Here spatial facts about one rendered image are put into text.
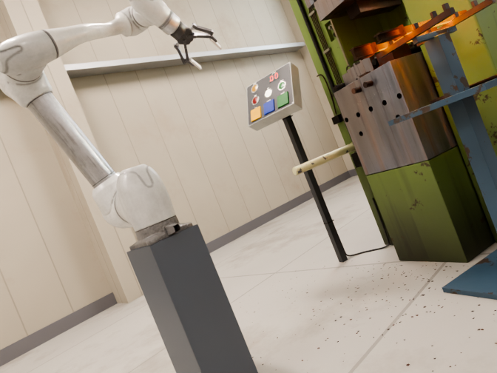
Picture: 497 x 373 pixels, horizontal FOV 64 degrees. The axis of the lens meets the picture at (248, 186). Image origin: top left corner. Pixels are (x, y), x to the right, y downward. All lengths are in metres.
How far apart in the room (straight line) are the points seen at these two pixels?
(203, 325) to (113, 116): 3.52
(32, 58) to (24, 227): 2.75
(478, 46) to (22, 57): 1.64
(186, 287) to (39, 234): 2.87
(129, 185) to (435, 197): 1.26
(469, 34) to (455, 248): 0.87
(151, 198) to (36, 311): 2.84
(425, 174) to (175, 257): 1.11
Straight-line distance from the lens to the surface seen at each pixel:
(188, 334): 1.39
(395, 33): 1.47
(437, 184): 1.85
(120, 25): 1.87
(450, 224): 1.89
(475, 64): 1.86
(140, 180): 1.39
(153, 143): 4.74
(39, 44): 1.53
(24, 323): 4.08
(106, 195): 1.56
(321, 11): 2.16
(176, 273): 1.36
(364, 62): 1.99
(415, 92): 1.87
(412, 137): 1.84
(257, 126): 2.36
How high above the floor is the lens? 0.69
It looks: 2 degrees down
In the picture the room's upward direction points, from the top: 22 degrees counter-clockwise
